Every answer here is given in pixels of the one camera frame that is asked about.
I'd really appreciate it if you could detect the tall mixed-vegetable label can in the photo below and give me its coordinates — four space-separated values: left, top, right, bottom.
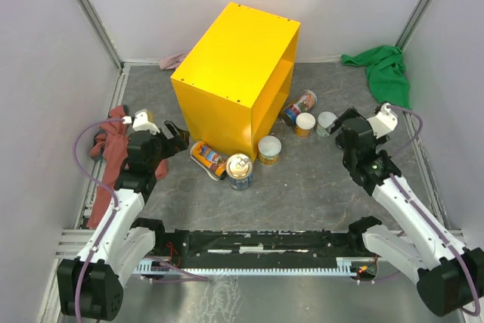
279 90 318 126

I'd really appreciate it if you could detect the tall orange drink can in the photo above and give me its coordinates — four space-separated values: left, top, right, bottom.
190 141 227 182

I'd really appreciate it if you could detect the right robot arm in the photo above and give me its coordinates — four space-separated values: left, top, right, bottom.
330 103 483 317

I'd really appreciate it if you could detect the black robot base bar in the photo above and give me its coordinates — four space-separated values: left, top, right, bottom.
150 230 374 268

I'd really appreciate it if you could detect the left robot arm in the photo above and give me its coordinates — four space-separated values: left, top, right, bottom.
57 119 190 322

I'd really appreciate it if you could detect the short green can clear lid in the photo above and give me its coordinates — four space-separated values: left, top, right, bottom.
315 111 337 137

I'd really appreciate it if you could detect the red cloth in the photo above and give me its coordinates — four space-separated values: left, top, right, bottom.
86 104 169 230

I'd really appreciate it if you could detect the short orange can white lid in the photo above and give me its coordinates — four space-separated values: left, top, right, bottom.
295 113 315 138

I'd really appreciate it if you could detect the green cloth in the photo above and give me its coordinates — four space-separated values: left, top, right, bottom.
341 45 410 109

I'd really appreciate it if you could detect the pink cloth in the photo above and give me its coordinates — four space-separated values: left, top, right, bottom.
159 51 188 70

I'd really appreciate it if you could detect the blue can with pull-tab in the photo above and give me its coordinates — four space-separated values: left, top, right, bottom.
226 154 253 191

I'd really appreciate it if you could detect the yellow open shelf cabinet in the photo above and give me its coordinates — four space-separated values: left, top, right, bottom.
171 2 300 159

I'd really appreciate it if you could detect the short can white lid front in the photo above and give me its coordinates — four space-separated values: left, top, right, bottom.
258 135 281 166

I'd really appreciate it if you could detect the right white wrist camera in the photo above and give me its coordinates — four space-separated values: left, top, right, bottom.
367 102 398 139

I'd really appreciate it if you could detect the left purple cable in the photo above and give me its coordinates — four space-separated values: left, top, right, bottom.
71 117 133 316

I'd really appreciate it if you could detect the white slotted cable duct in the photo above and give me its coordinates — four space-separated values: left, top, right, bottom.
133 258 356 277

